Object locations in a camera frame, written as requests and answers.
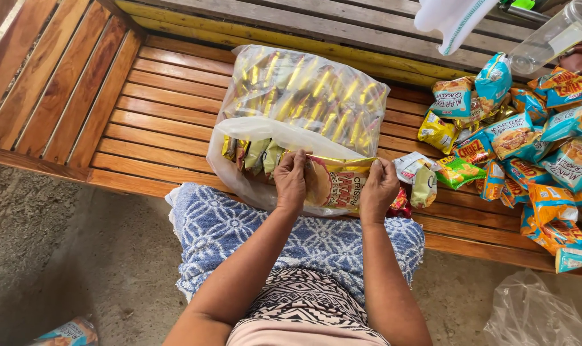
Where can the person's left hand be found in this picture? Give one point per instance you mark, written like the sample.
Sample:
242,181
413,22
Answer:
289,185

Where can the person's right hand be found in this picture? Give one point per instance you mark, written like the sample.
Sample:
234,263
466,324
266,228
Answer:
378,192

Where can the person's left fingers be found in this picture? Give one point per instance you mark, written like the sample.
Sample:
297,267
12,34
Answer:
295,156

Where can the person's right fingers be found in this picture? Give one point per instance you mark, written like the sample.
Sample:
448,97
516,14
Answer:
380,167

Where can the gold potato snack packet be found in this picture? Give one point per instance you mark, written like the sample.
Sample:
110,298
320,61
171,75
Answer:
336,185

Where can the white sachet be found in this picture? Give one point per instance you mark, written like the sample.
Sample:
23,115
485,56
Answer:
410,166

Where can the red snack packet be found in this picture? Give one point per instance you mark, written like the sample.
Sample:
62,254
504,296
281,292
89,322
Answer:
400,204

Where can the pale green sachet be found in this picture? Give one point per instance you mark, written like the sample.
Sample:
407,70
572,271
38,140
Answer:
424,188

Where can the bundle of gold packets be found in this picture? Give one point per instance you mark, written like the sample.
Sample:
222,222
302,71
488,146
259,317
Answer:
315,101

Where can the yellow snack packet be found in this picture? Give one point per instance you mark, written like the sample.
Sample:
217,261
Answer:
436,132

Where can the green snack packet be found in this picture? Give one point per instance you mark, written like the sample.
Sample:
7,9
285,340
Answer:
458,171

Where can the blue white patterned towel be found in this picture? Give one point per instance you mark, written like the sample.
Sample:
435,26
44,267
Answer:
214,230

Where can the grey yellow wooden bench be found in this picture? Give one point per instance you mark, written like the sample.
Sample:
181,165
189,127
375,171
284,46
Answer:
348,33

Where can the black white patterned shorts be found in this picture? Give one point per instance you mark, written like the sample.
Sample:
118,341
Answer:
305,298

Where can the white cloth with green stitching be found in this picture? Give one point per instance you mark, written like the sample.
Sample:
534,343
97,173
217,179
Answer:
452,19

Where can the heap of blue orange packets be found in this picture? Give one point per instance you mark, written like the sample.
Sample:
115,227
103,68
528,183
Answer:
545,163

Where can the brown wooden slatted bench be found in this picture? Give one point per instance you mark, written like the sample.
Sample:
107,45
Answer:
127,115

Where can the pink shirt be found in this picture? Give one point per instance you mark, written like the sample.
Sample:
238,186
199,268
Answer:
305,334

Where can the crumpled clear plastic bag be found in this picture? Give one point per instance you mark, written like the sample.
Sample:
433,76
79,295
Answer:
531,312

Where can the clear plastic bottle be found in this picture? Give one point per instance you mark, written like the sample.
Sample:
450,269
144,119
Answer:
552,38

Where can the green black tool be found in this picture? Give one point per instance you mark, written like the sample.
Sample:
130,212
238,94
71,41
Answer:
524,5

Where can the brown bag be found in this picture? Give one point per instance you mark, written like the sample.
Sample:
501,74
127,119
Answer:
581,60

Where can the blue orange snack packet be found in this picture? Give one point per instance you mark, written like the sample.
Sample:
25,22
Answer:
67,334

